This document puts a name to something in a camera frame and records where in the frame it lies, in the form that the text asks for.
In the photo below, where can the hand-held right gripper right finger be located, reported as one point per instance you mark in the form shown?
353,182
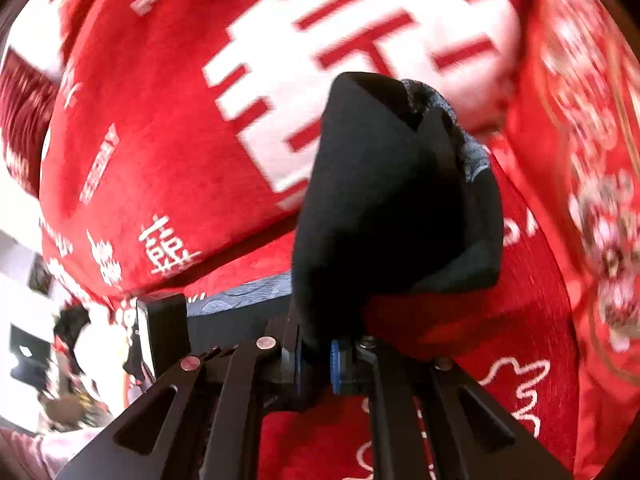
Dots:
400,410

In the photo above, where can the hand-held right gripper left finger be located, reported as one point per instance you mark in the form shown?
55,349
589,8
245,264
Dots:
240,400

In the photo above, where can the red floral embroidered cloth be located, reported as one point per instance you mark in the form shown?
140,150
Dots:
600,210

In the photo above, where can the black pants grey floral trim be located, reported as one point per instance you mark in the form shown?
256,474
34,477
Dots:
380,200

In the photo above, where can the red printed blanket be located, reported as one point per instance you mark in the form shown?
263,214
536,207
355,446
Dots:
160,135

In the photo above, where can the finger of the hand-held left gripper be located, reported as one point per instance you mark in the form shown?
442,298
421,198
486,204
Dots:
165,330

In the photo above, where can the pale pink cloth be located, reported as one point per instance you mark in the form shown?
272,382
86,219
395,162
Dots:
45,452

